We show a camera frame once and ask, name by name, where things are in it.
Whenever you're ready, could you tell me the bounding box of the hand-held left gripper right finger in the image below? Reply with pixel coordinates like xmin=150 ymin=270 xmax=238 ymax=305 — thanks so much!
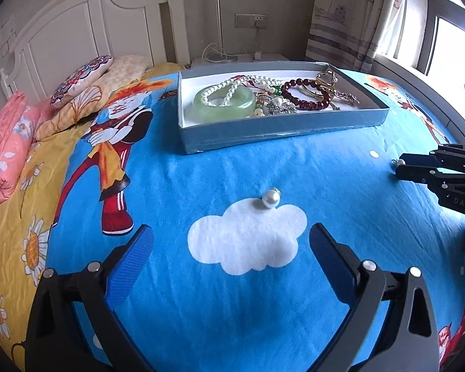
xmin=309 ymin=223 xmax=440 ymax=372

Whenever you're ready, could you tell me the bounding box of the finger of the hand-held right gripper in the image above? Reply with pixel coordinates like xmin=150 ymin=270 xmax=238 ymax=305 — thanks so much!
xmin=398 ymin=152 xmax=438 ymax=166
xmin=395 ymin=165 xmax=438 ymax=184

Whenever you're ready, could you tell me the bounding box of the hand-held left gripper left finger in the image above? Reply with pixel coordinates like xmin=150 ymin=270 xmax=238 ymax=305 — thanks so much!
xmin=25 ymin=224 xmax=156 ymax=372

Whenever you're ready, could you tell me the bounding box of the large pearl earring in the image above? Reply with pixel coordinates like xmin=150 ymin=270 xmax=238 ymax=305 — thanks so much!
xmin=262 ymin=188 xmax=281 ymax=209

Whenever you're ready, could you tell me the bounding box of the silver chain bracelet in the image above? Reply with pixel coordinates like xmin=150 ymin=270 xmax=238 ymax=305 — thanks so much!
xmin=329 ymin=86 xmax=361 ymax=110

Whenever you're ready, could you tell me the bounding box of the grey-blue cardboard box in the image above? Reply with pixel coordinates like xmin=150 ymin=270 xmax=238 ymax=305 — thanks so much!
xmin=177 ymin=61 xmax=391 ymax=156

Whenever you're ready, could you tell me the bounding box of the silver rhinestone brooch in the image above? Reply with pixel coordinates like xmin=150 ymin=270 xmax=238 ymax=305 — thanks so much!
xmin=261 ymin=93 xmax=297 ymax=116

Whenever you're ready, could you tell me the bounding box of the colourful stone bead bracelet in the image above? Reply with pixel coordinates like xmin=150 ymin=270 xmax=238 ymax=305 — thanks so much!
xmin=254 ymin=85 xmax=283 ymax=117

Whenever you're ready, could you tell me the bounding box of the white pearl necklace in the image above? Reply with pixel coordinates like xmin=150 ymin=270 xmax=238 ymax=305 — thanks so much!
xmin=201 ymin=75 xmax=274 ymax=107

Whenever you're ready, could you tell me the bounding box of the blue cartoon blanket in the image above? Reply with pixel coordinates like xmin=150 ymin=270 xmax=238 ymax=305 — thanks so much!
xmin=44 ymin=69 xmax=465 ymax=372

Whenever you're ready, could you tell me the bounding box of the window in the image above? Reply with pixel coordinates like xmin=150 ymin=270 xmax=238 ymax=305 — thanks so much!
xmin=376 ymin=0 xmax=465 ymax=125

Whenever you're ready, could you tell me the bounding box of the yellow floral bedsheet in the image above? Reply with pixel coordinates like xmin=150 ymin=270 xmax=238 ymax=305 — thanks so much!
xmin=0 ymin=62 xmax=187 ymax=372

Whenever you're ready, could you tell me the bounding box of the gold bangle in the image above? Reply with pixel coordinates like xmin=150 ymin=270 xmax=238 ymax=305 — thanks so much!
xmin=300 ymin=70 xmax=339 ymax=98

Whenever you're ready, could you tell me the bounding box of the ship-print curtain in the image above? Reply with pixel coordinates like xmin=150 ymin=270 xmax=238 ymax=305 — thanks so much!
xmin=305 ymin=0 xmax=419 ymax=73

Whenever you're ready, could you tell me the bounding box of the folded pink quilt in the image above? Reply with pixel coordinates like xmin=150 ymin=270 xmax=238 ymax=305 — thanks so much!
xmin=0 ymin=91 xmax=49 ymax=215

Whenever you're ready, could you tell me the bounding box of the yellow leaf-print pillow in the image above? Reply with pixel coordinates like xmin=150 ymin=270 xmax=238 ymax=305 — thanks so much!
xmin=33 ymin=55 xmax=150 ymax=142

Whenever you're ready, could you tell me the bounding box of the white nightstand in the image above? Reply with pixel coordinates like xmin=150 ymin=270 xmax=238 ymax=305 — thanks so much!
xmin=190 ymin=53 xmax=289 ymax=71

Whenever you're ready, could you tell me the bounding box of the green jade bangle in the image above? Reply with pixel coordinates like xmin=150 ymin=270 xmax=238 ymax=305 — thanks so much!
xmin=193 ymin=85 xmax=256 ymax=119

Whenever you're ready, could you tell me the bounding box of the round patterned cushion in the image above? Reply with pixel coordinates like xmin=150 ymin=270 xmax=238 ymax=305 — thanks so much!
xmin=50 ymin=55 xmax=114 ymax=108

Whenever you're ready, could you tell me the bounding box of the white wooden headboard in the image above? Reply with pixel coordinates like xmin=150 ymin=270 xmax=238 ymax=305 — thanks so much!
xmin=0 ymin=0 xmax=190 ymax=97

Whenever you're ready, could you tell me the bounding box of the silver stick lamp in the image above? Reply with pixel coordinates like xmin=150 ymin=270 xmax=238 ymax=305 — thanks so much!
xmin=203 ymin=0 xmax=237 ymax=64

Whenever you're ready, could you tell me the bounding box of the dark red bead bracelet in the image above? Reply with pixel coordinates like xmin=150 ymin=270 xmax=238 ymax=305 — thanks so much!
xmin=281 ymin=78 xmax=334 ymax=111

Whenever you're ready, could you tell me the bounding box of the wall socket panel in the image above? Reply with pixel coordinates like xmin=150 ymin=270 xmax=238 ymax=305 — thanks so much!
xmin=234 ymin=13 xmax=267 ymax=29

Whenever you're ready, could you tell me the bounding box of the white cable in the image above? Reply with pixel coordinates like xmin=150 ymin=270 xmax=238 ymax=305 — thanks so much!
xmin=201 ymin=43 xmax=227 ymax=62

